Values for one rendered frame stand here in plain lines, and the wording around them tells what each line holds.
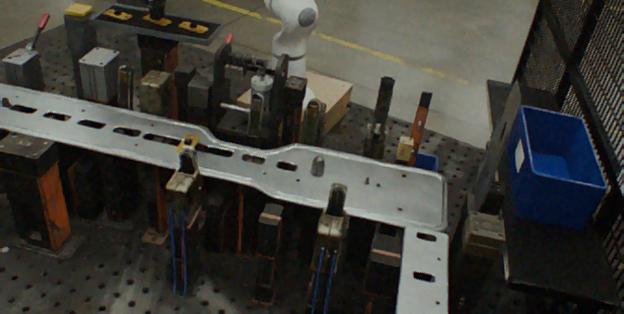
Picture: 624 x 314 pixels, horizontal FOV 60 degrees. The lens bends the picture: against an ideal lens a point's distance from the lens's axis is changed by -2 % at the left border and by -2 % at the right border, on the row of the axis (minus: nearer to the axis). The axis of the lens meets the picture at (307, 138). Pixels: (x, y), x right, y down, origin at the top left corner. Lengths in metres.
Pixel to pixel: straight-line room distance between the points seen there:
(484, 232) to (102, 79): 1.07
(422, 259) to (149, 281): 0.71
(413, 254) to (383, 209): 0.15
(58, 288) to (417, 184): 0.94
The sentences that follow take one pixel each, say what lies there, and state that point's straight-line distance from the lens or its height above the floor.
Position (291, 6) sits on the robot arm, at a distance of 1.79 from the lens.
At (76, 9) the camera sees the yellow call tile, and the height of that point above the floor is 1.16.
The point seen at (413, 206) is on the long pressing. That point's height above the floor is 1.00.
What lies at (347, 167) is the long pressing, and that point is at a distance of 1.42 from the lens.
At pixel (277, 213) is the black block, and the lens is 1.28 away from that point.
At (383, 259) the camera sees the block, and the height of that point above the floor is 0.98.
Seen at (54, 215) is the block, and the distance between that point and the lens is 1.56.
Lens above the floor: 1.86
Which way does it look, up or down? 35 degrees down
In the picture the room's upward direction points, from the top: 7 degrees clockwise
